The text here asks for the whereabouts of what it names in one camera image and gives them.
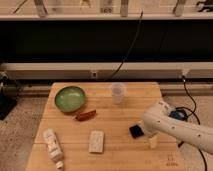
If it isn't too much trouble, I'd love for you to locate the green bowl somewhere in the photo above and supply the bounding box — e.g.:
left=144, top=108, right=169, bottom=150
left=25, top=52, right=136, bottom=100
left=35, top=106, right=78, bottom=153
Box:
left=54, top=86, right=86, bottom=113

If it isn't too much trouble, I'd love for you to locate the black equipment at left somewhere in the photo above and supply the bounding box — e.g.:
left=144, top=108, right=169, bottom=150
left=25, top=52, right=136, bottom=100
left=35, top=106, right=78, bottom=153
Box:
left=0, top=71, right=21, bottom=121

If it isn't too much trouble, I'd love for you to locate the black floor cable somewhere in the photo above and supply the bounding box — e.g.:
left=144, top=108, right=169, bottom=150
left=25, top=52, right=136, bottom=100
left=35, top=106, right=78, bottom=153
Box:
left=174, top=75, right=208, bottom=171

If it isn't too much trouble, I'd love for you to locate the blue connector plug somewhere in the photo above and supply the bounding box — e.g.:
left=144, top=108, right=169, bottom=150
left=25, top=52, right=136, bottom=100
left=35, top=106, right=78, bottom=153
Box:
left=169, top=111, right=187, bottom=120

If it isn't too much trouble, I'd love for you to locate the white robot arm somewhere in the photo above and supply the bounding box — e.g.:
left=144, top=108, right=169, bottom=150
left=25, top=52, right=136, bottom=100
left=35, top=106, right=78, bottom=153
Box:
left=140, top=101, right=213, bottom=155

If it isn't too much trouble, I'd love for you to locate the brown chili pepper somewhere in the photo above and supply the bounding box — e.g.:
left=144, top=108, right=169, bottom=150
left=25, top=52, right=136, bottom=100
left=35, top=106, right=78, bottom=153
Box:
left=75, top=110, right=96, bottom=121

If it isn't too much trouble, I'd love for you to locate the black eraser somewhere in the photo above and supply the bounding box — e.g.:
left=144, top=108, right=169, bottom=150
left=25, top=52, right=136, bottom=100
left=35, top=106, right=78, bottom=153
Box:
left=129, top=125, right=144, bottom=138

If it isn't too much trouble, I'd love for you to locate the white plastic bottle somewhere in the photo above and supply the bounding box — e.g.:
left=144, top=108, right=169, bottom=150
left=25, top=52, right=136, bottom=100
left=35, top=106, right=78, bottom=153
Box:
left=43, top=129, right=64, bottom=171

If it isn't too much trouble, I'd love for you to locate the white sponge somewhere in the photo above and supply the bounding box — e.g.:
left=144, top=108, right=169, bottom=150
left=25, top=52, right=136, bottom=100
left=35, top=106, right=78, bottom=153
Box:
left=89, top=131, right=104, bottom=153

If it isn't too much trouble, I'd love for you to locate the clear plastic cup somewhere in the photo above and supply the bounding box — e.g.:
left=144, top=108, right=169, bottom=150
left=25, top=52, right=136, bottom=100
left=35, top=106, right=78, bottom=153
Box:
left=110, top=82, right=126, bottom=104

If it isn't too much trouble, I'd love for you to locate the black hanging cable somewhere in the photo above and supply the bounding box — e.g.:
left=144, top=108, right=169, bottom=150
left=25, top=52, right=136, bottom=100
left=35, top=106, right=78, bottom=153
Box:
left=104, top=9, right=145, bottom=82

